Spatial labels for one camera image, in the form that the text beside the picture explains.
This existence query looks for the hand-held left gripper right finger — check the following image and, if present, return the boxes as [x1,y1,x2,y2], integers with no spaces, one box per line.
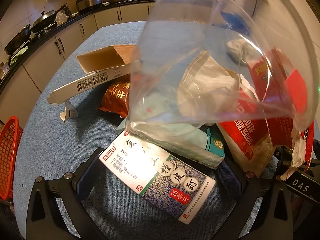
[207,159,294,240]

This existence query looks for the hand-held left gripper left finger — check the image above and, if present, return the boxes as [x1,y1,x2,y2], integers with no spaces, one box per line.
[25,147,108,240]

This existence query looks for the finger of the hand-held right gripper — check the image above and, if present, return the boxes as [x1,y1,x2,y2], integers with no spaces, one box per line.
[274,145,309,174]

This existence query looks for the teal tissue packet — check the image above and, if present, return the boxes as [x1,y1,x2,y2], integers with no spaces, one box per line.
[116,90,225,169]

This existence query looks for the red and brown paper bag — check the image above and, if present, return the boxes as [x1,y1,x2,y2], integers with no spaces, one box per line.
[216,49,315,180]

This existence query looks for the blue white medicine box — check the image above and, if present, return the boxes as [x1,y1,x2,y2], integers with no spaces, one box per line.
[99,130,217,225]

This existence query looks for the orange plastic basket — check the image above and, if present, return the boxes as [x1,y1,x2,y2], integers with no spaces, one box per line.
[0,116,23,200]

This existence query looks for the brown snack packet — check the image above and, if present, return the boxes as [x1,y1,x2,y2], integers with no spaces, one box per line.
[96,76,133,118]

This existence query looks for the white foil pouch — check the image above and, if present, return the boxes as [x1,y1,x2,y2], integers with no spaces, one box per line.
[176,51,242,115]

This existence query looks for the white cloth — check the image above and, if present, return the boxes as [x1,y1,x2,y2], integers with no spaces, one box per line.
[226,39,253,60]

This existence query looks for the long cardboard box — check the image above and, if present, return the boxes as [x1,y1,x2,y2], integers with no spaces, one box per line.
[47,44,140,123]

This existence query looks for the clear plastic bag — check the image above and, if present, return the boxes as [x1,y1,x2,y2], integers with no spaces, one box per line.
[126,0,315,140]

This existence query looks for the beige lower kitchen cabinets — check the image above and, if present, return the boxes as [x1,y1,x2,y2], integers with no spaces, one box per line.
[0,1,160,120]

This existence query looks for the blue plastic bag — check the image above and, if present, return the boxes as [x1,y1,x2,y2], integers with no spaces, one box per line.
[212,11,250,37]

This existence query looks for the green vegetables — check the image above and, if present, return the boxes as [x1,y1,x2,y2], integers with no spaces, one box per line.
[10,46,29,60]

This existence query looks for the black frying pan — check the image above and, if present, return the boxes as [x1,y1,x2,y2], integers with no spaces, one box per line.
[3,24,32,55]

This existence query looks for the black wok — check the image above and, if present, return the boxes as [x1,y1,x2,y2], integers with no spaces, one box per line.
[31,3,69,33]

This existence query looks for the black kitchen countertop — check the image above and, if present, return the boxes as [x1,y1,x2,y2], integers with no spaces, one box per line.
[0,0,160,93]

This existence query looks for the metal cooker pot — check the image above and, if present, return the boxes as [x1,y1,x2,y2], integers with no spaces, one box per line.
[76,0,102,12]

